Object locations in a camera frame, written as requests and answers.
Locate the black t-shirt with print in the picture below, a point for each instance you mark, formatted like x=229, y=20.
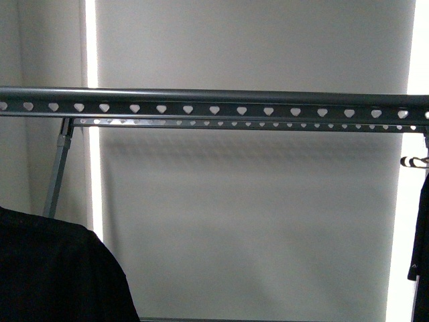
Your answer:
x=53, y=270

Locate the striped clothes hanger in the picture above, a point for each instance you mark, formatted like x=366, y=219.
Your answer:
x=415, y=162

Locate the grey rack support leg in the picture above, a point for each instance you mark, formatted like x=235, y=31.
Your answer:
x=62, y=147

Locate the black hanging t-shirt on rack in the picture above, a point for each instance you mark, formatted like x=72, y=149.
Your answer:
x=416, y=259

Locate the grey perforated front rack rail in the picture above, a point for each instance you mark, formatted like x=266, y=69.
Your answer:
x=215, y=105

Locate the grey perforated rack rail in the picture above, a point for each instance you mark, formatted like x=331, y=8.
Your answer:
x=247, y=125
x=215, y=105

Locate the grey perforated rear rack rail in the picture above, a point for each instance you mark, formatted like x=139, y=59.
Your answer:
x=247, y=125

